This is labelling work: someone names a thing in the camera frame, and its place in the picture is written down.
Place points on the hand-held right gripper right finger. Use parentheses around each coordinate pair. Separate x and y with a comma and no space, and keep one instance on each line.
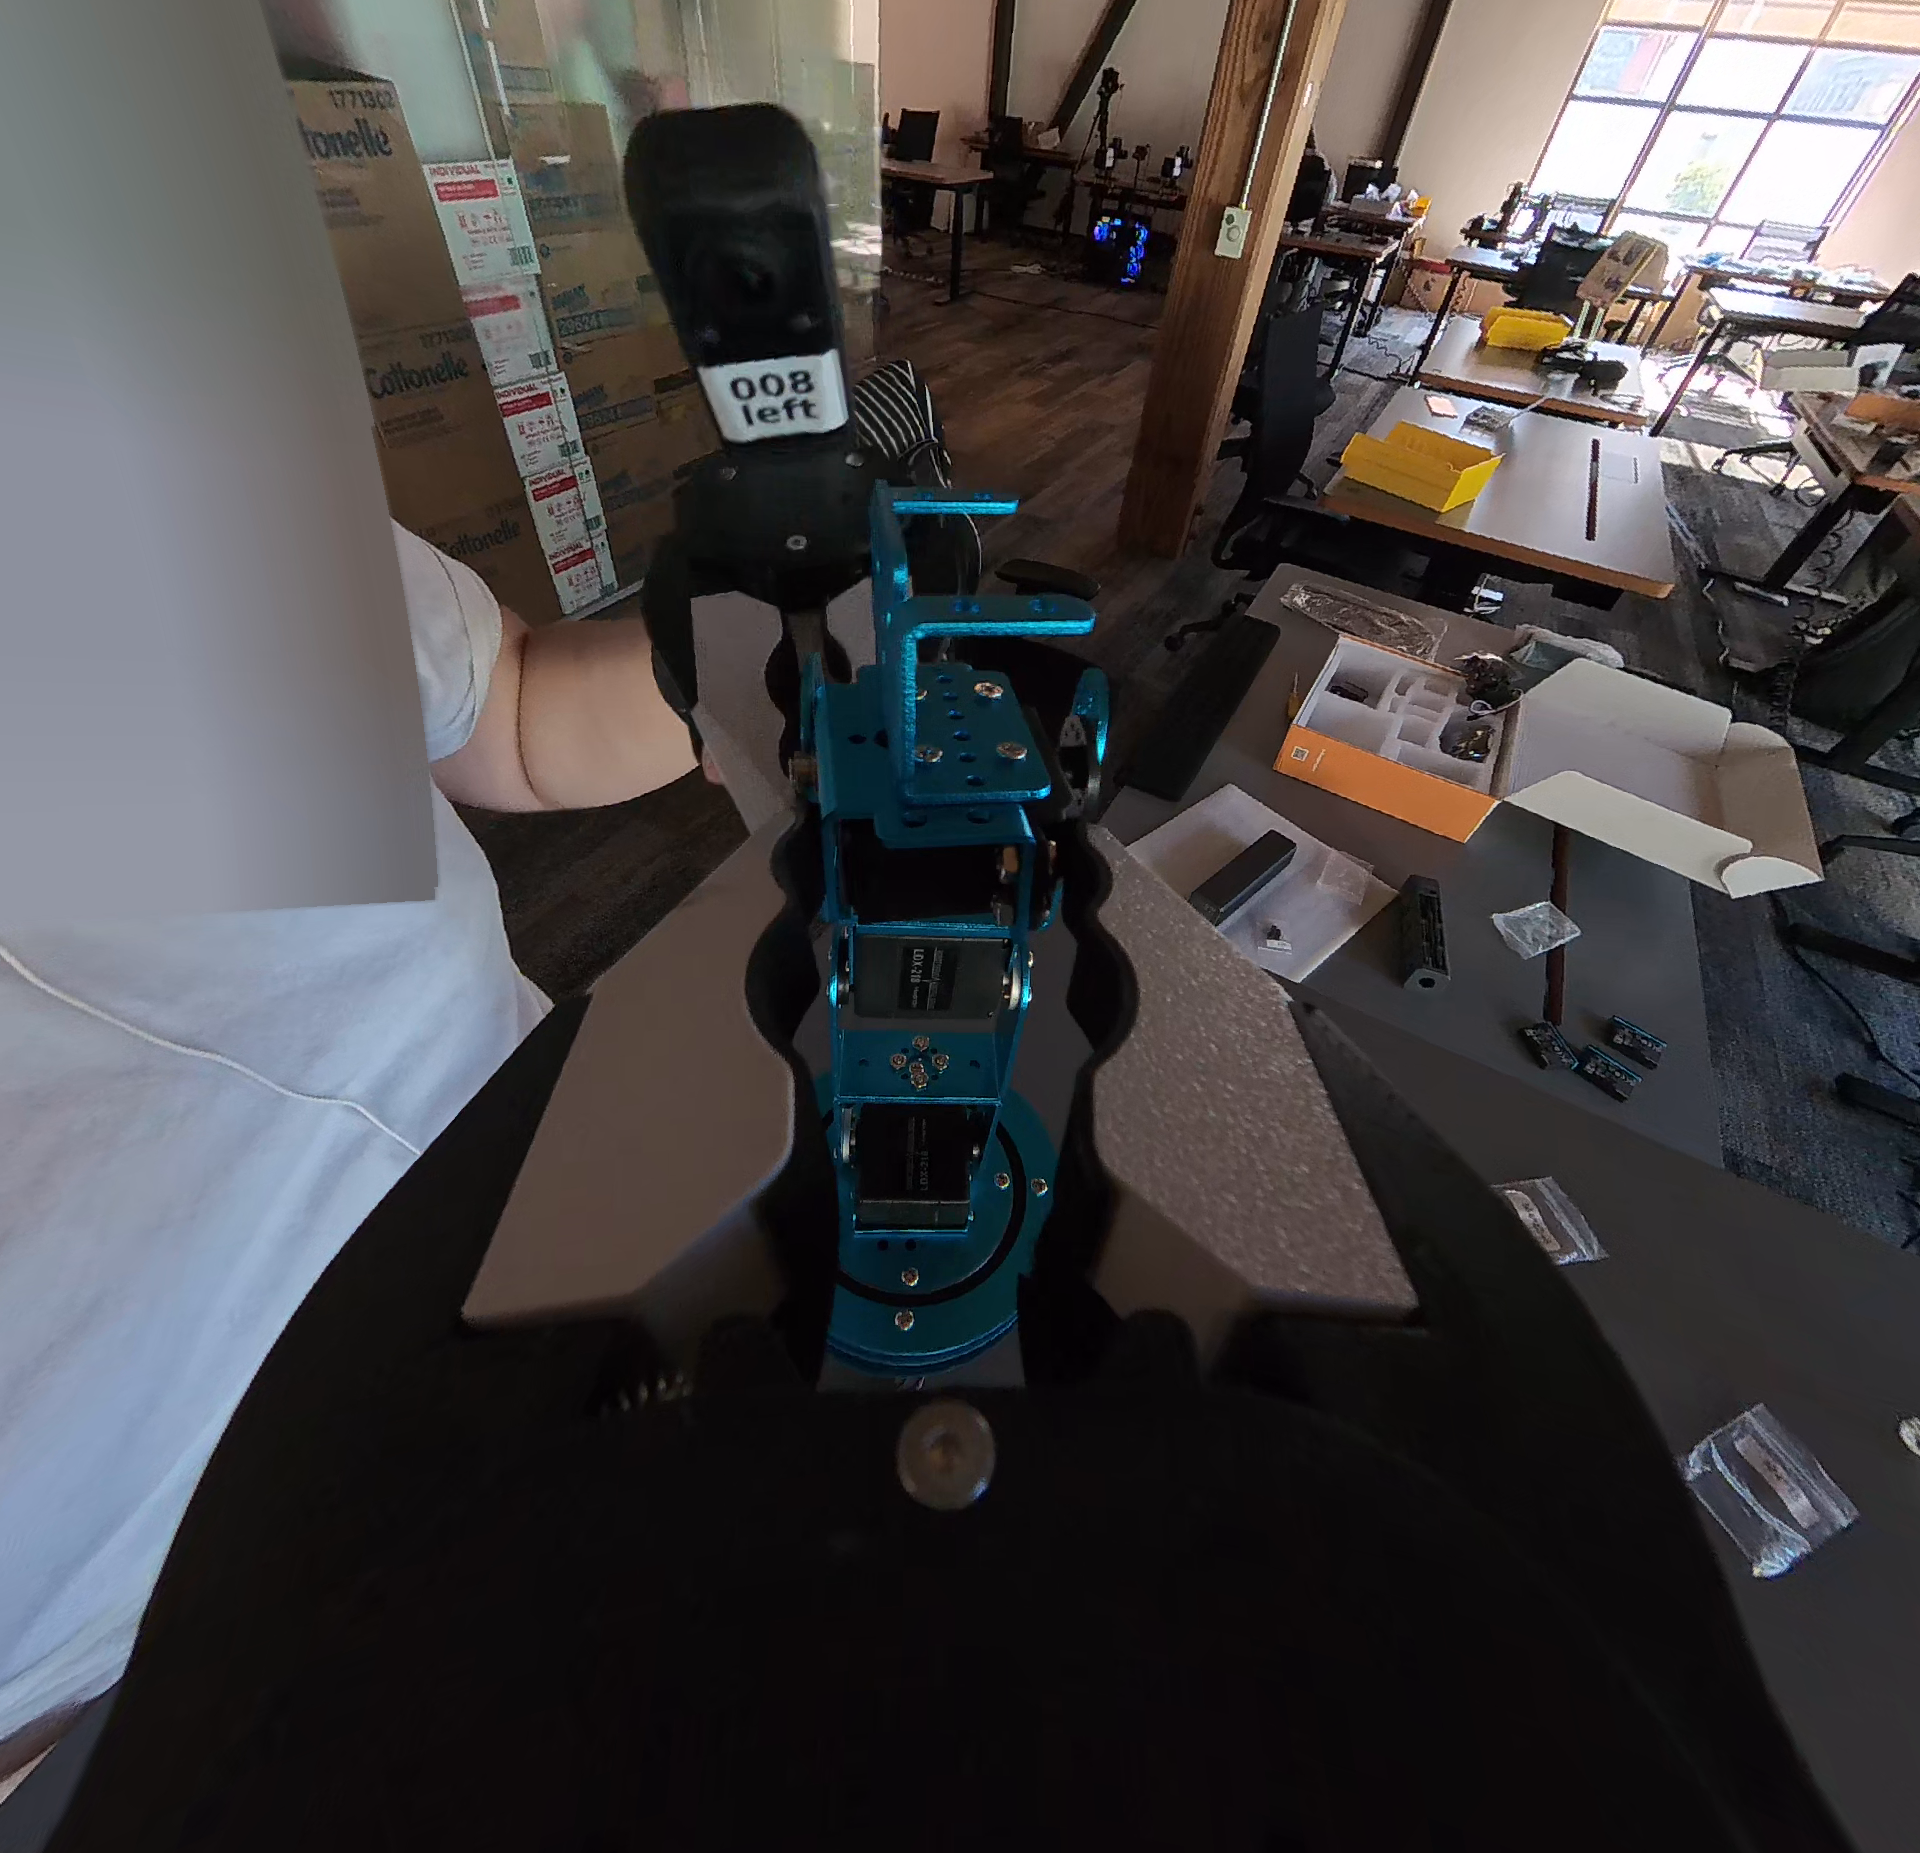
(1245,1135)

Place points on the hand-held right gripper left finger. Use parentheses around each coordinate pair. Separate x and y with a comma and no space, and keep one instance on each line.
(630,1135)

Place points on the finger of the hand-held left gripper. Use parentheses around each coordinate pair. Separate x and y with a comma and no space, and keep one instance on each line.
(740,714)

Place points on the blue toy robot arm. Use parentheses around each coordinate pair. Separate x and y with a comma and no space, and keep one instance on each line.
(931,861)

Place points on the person's left forearm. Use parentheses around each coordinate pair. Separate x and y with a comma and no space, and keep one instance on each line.
(584,714)

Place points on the wooden top desk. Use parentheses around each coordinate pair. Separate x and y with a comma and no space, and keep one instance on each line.
(931,170)

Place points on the grey desk with orange edge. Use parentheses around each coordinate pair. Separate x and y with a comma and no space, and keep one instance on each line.
(1621,1015)

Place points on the light desk with slot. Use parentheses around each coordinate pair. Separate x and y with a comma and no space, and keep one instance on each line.
(1543,503)

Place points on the wood edged desk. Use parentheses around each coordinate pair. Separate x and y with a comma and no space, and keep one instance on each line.
(1500,374)

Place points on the striped cloth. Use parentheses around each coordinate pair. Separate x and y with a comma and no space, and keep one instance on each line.
(898,413)

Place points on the black rectangular block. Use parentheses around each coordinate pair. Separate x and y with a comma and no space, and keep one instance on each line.
(1245,875)

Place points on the black ribbed part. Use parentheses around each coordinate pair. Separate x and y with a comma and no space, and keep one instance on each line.
(1420,929)

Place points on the black office chair with armrest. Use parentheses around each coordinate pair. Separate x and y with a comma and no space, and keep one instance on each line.
(1051,577)

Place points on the white paper sheet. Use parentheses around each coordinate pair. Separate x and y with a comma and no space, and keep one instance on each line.
(1186,847)

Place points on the small clear labelled bag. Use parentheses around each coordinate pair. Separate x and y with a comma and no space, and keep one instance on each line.
(1554,1220)
(1768,1493)

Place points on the small clear plastic bag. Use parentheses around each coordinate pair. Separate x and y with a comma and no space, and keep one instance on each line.
(1531,927)

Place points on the brown rod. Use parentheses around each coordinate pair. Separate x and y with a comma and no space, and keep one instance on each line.
(1559,952)

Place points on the black rectangular pad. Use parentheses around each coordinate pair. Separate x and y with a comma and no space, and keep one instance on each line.
(1198,704)

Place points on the stack of cardboard boxes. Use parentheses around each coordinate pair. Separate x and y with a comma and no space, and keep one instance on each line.
(404,306)

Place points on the lit computer tower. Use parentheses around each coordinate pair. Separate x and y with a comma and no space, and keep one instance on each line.
(1125,247)

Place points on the wooden pillar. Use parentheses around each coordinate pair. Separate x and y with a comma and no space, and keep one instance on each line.
(1213,306)

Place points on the flat bag of black parts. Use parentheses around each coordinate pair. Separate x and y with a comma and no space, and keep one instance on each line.
(1365,619)

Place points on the orange white cardboard box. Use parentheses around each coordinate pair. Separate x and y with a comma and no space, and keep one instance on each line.
(1632,758)

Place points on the crumpled clear plastic bag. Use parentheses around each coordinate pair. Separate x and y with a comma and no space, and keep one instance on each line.
(1570,648)

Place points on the large yellow plastic bin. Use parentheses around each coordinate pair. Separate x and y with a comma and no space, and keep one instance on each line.
(1412,472)

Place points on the small yellow plastic bin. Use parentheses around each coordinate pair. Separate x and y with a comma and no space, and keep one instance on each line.
(1527,331)

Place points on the large grid window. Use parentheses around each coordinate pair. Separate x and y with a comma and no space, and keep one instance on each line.
(1726,83)

